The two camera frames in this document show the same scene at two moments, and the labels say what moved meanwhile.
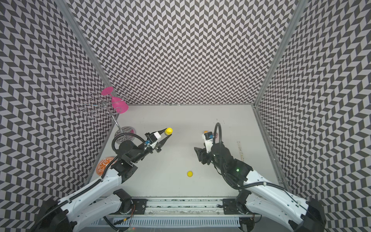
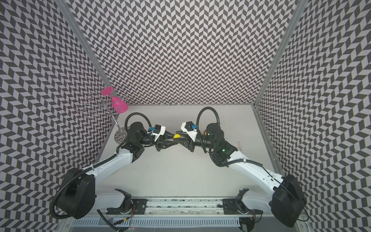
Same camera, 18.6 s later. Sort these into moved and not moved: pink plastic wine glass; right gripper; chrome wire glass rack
Moved: right gripper
Not moved: pink plastic wine glass; chrome wire glass rack
